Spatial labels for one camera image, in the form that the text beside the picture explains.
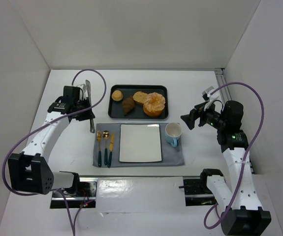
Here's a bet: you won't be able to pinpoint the silver metal tongs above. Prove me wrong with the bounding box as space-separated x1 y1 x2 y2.
85 80 95 133

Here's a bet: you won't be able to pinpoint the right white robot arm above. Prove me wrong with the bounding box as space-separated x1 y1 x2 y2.
181 101 271 236

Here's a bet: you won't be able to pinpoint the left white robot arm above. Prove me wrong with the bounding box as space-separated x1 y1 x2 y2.
7 81 95 195

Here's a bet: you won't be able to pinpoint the large sugared round bread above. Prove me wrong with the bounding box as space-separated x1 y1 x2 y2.
143 92 165 118

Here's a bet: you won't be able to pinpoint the blue white mug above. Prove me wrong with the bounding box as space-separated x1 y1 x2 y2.
165 123 182 148

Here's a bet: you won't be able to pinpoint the small round bun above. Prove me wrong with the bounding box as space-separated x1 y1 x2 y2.
111 90 123 101

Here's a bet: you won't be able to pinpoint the grey cloth placemat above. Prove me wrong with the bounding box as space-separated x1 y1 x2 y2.
96 123 185 168

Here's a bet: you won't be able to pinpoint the black baking tray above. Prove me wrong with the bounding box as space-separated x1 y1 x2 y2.
108 85 169 120

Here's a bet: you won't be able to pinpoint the brown chocolate croissant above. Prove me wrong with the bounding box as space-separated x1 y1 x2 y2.
122 96 135 116

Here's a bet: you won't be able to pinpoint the sliced loaf cake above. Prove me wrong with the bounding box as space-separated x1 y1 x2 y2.
133 91 148 105

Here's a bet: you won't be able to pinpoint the white square plate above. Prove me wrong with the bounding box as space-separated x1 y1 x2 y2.
119 124 162 163

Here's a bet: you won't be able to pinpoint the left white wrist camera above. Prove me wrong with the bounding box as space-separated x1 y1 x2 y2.
77 84 86 100

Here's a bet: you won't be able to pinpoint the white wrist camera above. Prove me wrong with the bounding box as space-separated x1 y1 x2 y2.
202 87 220 111
77 84 86 100

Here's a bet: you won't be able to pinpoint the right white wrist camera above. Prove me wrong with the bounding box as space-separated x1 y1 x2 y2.
202 87 220 111

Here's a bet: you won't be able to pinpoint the gold fork green handle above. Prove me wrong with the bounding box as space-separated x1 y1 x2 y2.
96 131 102 167

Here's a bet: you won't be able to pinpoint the gold spoon green handle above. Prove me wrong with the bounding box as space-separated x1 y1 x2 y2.
103 130 110 166

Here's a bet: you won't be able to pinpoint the aluminium frame post right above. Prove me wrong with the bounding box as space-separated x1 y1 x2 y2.
215 68 231 103

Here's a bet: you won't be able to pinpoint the gold knife green handle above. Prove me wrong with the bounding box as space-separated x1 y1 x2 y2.
107 133 115 168

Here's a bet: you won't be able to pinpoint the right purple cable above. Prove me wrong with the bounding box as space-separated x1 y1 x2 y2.
204 81 265 228

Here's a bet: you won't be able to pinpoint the purple cable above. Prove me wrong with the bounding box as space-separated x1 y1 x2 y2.
204 81 265 228
1 69 107 236

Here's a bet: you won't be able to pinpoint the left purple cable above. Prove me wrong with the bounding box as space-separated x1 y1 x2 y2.
1 69 107 236

